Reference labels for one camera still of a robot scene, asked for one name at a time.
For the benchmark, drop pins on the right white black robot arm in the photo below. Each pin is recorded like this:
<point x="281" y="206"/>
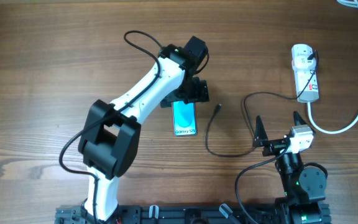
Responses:
<point x="304" y="185"/>

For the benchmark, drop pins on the white USB charger adapter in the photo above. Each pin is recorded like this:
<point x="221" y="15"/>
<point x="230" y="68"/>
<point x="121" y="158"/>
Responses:
<point x="304" y="62"/>

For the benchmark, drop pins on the white power strip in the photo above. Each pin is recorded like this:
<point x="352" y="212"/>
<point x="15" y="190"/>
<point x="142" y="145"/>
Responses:
<point x="306" y="84"/>

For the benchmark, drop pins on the blue Galaxy smartphone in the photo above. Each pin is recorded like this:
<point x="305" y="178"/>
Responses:
<point x="184" y="121"/>

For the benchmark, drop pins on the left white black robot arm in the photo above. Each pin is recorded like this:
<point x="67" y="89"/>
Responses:
<point x="108" y="143"/>

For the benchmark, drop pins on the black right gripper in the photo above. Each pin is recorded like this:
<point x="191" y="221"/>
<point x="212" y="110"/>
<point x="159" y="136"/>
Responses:
<point x="261" y="140"/>

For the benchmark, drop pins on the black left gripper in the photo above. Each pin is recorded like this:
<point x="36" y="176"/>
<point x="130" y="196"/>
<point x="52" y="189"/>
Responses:
<point x="199" y="93"/>

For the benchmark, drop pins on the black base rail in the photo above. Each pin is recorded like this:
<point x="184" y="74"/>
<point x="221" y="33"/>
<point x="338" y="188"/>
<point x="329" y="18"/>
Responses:
<point x="261" y="213"/>

